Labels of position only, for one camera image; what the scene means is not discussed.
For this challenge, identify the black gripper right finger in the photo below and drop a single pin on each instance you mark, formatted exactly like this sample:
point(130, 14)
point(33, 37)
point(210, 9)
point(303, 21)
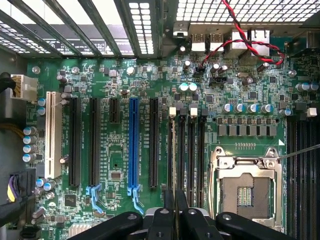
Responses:
point(195, 225)

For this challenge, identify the short black expansion slot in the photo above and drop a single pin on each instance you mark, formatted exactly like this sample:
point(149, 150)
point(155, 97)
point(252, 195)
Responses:
point(114, 110)

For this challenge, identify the open grey PC case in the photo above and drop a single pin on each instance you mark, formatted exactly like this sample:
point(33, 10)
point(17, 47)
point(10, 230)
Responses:
point(162, 15)

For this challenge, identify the RAM slot white latch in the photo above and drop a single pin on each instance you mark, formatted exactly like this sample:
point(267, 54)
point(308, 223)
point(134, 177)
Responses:
point(192, 150)
point(303, 175)
point(170, 140)

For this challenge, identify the white expansion slot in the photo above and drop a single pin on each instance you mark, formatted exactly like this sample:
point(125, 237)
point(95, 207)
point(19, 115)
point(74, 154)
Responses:
point(53, 135)

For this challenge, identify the black expansion slot blue clip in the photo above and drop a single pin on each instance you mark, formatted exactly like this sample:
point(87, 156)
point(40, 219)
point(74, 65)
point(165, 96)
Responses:
point(95, 140)

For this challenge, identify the silver finned heatsink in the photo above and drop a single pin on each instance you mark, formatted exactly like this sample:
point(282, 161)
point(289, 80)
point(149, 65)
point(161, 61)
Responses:
point(80, 230)

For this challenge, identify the metal CPU socket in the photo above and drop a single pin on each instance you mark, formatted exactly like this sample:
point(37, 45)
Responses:
point(245, 190)

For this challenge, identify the white power connector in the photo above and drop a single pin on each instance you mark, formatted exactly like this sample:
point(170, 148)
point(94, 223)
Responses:
point(26, 87)

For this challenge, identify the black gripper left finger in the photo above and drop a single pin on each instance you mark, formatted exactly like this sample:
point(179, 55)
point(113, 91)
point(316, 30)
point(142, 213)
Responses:
point(162, 225)

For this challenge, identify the green Dell motherboard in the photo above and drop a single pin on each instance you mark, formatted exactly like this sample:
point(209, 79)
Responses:
point(120, 75)

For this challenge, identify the thin metal locking lever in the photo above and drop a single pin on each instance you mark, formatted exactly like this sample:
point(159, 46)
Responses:
point(300, 151)

